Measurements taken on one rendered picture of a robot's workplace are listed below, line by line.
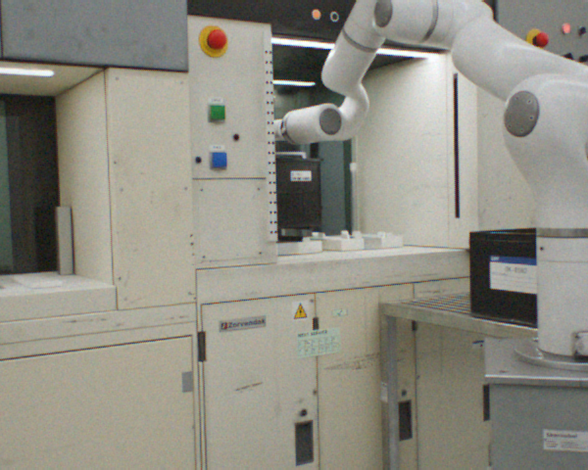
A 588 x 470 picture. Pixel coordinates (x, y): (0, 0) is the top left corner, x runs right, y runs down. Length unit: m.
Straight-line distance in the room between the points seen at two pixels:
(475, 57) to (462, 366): 0.98
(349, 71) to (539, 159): 0.63
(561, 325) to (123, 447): 0.88
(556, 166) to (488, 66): 0.24
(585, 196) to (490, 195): 0.86
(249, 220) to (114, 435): 0.52
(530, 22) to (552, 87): 1.10
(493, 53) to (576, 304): 0.42
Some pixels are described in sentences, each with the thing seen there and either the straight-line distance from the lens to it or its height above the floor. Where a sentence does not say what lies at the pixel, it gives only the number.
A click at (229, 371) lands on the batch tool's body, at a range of 1.63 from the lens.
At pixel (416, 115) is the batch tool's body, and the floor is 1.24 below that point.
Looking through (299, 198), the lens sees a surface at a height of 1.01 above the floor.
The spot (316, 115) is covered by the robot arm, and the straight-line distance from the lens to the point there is 1.71.
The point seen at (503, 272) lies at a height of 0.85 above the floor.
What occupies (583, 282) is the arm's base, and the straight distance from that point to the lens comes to 1.15.
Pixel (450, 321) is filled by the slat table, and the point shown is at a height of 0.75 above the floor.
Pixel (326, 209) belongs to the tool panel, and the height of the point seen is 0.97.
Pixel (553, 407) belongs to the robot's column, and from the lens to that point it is 1.11.
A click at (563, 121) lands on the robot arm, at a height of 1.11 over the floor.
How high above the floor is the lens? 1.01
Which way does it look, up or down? 3 degrees down
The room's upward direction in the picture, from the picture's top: 2 degrees counter-clockwise
